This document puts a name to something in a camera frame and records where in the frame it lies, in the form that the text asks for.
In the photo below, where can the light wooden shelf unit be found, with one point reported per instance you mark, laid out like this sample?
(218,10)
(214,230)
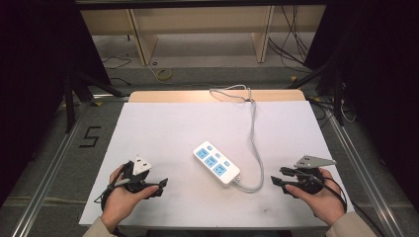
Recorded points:
(204,23)

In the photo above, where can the white power strip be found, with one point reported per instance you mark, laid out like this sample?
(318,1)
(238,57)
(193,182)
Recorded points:
(215,163)

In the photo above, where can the black curtain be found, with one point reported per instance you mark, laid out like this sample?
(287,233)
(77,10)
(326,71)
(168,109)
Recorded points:
(378,82)
(36,82)

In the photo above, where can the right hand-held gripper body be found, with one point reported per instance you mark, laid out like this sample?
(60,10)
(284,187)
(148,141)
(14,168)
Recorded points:
(309,177)

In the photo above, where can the aluminium floor rail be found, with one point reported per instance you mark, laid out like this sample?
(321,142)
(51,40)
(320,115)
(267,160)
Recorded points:
(49,171)
(364,168)

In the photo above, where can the person's left hand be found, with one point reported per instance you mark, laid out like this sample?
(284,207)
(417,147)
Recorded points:
(122,201)

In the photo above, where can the black overhead frame beam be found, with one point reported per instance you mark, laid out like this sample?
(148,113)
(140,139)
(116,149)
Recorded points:
(197,3)

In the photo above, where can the black metal stand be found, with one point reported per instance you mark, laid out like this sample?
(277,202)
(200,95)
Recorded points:
(337,95)
(70,98)

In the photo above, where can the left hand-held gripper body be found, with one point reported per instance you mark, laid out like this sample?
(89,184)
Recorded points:
(139,166)

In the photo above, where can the yellow tape roll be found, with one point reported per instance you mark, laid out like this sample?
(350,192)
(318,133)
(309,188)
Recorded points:
(163,74)

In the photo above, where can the person's right hand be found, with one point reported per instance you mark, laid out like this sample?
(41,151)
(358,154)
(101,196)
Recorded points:
(324,201)

